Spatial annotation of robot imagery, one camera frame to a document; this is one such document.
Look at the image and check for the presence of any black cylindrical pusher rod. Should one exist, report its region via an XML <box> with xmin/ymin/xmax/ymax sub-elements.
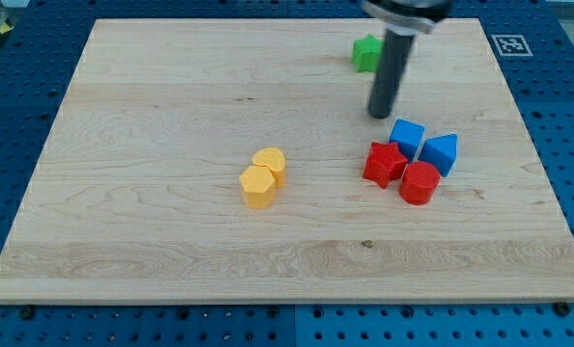
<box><xmin>368</xmin><ymin>29</ymin><xmax>414</xmax><ymax>120</ymax></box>

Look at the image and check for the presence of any silver round tool flange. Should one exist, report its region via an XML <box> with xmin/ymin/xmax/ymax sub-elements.
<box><xmin>362</xmin><ymin>0</ymin><xmax>454</xmax><ymax>35</ymax></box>

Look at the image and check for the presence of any green star block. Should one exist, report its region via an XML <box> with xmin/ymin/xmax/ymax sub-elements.
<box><xmin>351</xmin><ymin>34</ymin><xmax>383</xmax><ymax>72</ymax></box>

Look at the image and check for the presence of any red star block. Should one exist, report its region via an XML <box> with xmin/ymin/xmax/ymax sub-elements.
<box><xmin>363</xmin><ymin>142</ymin><xmax>408</xmax><ymax>189</ymax></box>

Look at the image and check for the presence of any yellow heart block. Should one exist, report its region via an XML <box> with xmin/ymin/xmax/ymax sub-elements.
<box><xmin>252</xmin><ymin>147</ymin><xmax>287</xmax><ymax>188</ymax></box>

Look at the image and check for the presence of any blue cube block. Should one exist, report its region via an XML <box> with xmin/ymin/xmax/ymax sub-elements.
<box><xmin>389</xmin><ymin>119</ymin><xmax>425</xmax><ymax>161</ymax></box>

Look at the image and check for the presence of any white fiducial marker tag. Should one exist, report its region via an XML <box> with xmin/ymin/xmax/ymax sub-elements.
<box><xmin>491</xmin><ymin>34</ymin><xmax>533</xmax><ymax>58</ymax></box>

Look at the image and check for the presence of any blue triangular prism block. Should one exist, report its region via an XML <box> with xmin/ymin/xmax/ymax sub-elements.
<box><xmin>419</xmin><ymin>133</ymin><xmax>458</xmax><ymax>177</ymax></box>

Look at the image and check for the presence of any red cylinder block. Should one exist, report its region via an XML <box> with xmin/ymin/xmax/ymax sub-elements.
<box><xmin>399</xmin><ymin>161</ymin><xmax>441</xmax><ymax>205</ymax></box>

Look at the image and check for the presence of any yellow hexagon block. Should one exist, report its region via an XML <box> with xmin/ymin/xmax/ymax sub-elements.
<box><xmin>239</xmin><ymin>166</ymin><xmax>277</xmax><ymax>209</ymax></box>

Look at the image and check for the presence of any light wooden board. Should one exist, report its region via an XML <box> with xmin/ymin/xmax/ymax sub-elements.
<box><xmin>0</xmin><ymin>19</ymin><xmax>574</xmax><ymax>306</ymax></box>

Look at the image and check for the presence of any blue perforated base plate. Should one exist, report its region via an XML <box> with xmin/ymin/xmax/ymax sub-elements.
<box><xmin>0</xmin><ymin>0</ymin><xmax>574</xmax><ymax>346</ymax></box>

